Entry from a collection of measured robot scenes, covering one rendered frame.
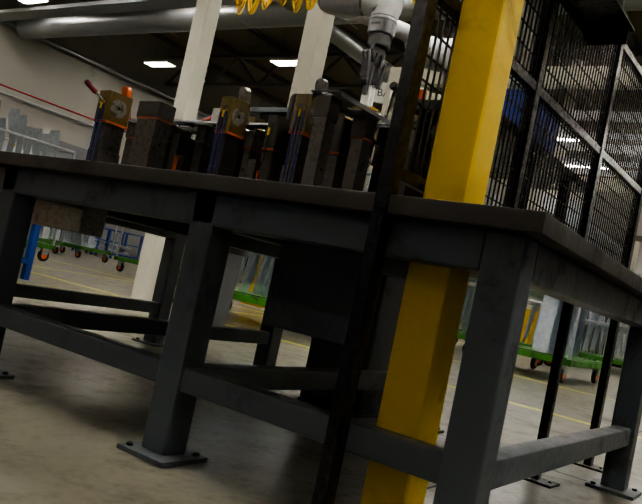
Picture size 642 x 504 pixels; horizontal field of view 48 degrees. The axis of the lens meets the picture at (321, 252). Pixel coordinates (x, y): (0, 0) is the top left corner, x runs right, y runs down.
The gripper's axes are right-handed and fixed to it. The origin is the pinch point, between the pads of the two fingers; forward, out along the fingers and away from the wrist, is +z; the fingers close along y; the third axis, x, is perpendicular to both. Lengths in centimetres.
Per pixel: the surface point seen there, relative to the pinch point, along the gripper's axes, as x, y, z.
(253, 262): -363, -362, 53
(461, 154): 65, 53, 30
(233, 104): -37.7, 21.3, 9.9
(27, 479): 11, 100, 112
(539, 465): 82, 19, 93
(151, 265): -364, -233, 76
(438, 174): 61, 53, 35
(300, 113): -4.4, 25.5, 13.8
